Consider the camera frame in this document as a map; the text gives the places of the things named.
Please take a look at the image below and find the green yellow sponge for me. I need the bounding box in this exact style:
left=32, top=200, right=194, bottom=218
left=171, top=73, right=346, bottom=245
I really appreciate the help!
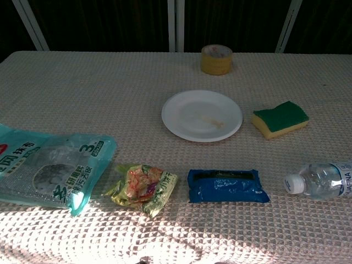
left=250, top=100, right=310, bottom=140

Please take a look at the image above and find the white round plate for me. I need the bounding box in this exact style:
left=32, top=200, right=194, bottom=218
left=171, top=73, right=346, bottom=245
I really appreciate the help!
left=161, top=90, right=244, bottom=142

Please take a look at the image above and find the yellow-green snack packet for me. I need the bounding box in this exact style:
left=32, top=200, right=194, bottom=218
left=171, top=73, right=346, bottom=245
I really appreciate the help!
left=102, top=163, right=179, bottom=219

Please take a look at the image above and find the beige waffle-weave tablecloth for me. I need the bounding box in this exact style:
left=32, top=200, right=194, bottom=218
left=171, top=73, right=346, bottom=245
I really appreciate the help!
left=0, top=50, right=352, bottom=264

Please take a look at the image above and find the blue tissue pack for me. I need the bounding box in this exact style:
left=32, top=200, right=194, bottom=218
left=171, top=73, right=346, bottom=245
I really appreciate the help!
left=187, top=168, right=271, bottom=204

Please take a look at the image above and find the yellow tape roll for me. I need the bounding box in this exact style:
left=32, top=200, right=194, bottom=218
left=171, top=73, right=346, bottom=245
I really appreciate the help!
left=200, top=45, right=233, bottom=75

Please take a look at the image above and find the teal cleaning cloth package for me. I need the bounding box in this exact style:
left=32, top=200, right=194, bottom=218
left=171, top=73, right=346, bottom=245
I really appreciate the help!
left=0, top=123, right=117, bottom=218

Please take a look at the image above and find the clear plastic water bottle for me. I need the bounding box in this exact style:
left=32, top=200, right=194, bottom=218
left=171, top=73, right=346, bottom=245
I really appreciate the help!
left=284, top=160, right=352, bottom=201

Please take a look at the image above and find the white vertical frame post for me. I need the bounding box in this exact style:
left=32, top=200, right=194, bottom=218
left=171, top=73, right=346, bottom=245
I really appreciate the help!
left=167, top=0, right=185, bottom=53

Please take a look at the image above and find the white slanted frame bar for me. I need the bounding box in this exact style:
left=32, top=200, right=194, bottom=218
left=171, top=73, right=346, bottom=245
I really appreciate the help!
left=274, top=0, right=299, bottom=54
left=11, top=0, right=50, bottom=52

